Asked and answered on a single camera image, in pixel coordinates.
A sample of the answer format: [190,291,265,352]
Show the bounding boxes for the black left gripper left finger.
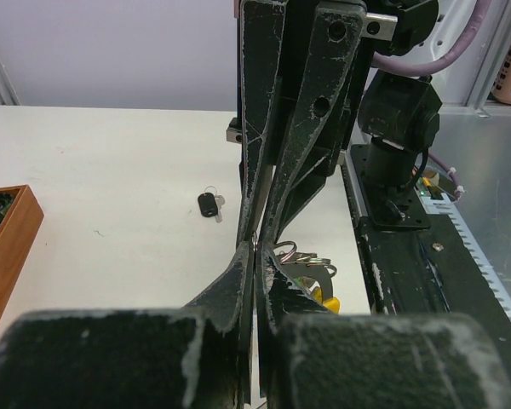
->
[0,242,255,408]

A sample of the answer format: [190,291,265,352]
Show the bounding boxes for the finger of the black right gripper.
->
[237,1,286,243]
[259,3,365,244]

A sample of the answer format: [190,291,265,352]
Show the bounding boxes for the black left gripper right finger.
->
[255,245,511,408]

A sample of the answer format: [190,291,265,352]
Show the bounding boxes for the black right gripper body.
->
[225,0,399,231]

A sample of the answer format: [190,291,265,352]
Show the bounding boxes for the metal keyring with yellow grip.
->
[273,240,337,302]

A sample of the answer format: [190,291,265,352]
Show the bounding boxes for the black headed key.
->
[197,185,226,223]

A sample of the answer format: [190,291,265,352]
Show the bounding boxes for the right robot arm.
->
[226,1,504,242]

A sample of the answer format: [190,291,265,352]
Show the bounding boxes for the wooden compartment tray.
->
[0,185,44,319]

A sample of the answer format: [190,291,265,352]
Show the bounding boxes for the black mounted camera on bracket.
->
[350,71,442,232]

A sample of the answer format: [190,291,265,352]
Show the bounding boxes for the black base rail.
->
[342,144,511,344]

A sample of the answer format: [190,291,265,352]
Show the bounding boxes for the white cable duct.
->
[425,199,511,350]

